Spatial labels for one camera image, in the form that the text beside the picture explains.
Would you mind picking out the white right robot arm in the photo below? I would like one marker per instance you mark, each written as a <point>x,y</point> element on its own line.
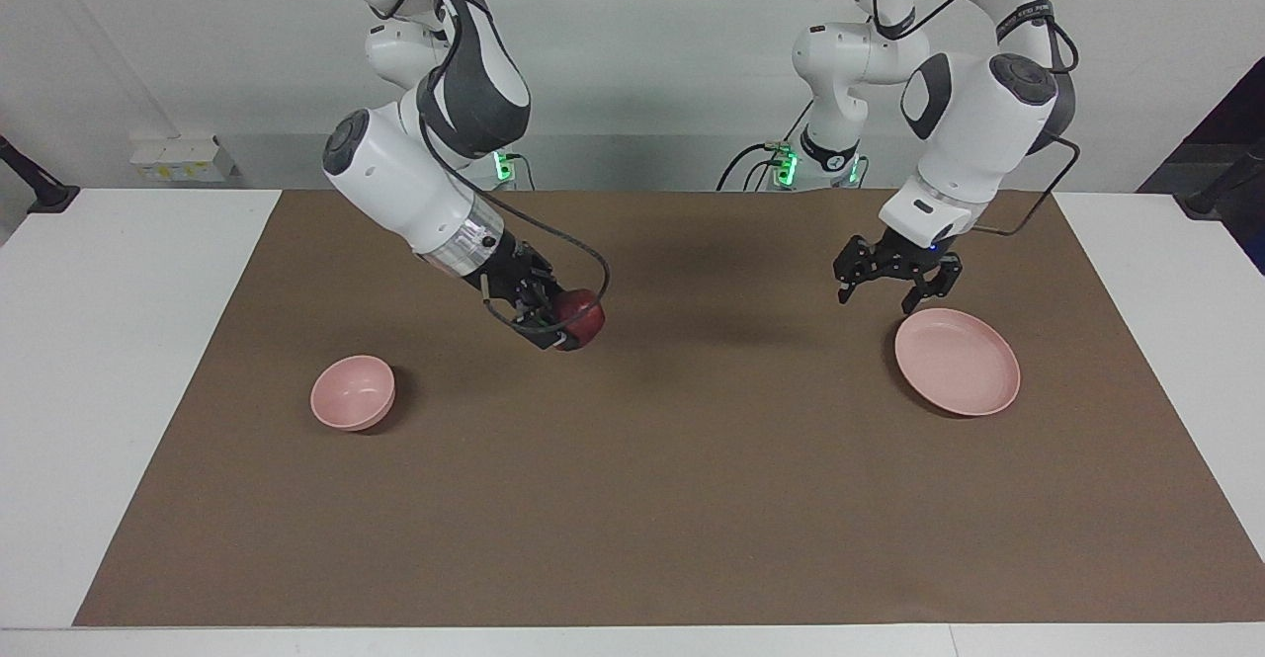
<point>405,183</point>

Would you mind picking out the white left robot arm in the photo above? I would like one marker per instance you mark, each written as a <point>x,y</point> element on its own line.
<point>973,123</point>

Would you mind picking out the white wall socket box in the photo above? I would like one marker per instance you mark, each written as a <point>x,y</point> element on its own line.
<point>183,161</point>

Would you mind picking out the black clamp stand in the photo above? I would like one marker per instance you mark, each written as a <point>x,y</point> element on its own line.
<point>1211,201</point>
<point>44,195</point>

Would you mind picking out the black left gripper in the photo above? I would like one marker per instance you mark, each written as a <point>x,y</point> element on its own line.
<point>907,257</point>

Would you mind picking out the pink bowl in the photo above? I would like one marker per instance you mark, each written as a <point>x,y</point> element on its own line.
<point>351,395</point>

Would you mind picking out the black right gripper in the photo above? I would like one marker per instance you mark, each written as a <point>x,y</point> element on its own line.
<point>516,272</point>

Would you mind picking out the brown table mat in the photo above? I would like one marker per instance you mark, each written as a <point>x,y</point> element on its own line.
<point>632,479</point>

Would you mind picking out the dark red apple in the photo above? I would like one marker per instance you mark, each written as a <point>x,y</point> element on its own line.
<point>585,319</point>

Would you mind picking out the pink plate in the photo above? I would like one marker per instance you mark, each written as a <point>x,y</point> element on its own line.
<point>959,361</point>

